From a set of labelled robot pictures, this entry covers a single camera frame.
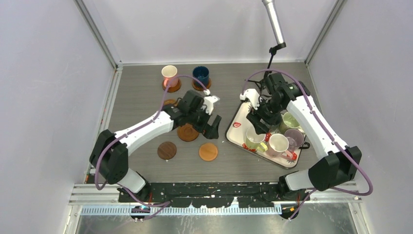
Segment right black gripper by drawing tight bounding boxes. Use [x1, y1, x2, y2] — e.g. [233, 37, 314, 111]
[246, 95, 284, 135]

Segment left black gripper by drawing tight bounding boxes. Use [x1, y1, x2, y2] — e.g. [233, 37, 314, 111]
[188, 104, 221, 139]

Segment yellow-green handled mug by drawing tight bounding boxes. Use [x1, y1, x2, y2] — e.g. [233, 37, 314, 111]
[244, 127, 268, 152]

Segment light orange coaster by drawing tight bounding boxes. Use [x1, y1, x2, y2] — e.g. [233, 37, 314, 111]
[199, 143, 218, 161]

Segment glossy amber wooden coaster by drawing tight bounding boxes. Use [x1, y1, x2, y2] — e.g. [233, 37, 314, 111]
[177, 123, 199, 142]

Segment white strawberry serving tray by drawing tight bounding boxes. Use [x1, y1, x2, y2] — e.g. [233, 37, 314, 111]
[225, 103, 301, 169]

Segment pink white red-handled mug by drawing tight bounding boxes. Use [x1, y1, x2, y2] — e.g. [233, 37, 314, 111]
[266, 134, 298, 161]

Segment ridged wooden coaster two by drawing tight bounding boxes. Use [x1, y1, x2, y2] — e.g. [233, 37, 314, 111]
[192, 79, 212, 92]

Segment dark walnut coaster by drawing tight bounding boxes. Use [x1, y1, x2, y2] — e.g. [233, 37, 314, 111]
[157, 141, 177, 160]

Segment ridged wooden coaster three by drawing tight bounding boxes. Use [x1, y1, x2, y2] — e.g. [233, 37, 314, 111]
[163, 99, 178, 106]

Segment ridged wooden coaster one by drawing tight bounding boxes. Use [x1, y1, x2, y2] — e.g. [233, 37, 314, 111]
[162, 79, 182, 93]

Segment dark blue mug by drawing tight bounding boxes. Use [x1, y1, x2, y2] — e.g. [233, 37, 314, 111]
[192, 66, 210, 86]

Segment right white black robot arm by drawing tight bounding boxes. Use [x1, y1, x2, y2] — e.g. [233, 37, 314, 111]
[240, 70, 362, 200]

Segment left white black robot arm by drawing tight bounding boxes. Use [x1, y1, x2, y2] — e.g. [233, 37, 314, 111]
[89, 90, 222, 202]

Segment light green mug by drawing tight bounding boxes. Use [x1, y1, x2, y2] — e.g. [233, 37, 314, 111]
[279, 112, 300, 134]

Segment purple mug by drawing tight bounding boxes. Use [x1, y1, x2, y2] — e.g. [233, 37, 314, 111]
[284, 129, 311, 152]

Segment black tripod microphone stand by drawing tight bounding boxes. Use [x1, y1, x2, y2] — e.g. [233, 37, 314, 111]
[267, 42, 286, 69]

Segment silver microphone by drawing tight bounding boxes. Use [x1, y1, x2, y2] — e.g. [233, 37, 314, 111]
[262, 0, 285, 45]

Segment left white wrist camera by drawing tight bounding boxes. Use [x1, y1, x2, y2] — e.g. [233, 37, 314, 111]
[203, 89, 220, 115]

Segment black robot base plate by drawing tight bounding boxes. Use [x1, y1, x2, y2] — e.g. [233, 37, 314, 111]
[118, 182, 308, 208]

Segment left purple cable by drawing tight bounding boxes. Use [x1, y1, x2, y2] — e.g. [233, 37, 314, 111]
[94, 75, 210, 221]

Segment aluminium front rail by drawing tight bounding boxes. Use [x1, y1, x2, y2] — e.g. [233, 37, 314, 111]
[69, 182, 363, 208]

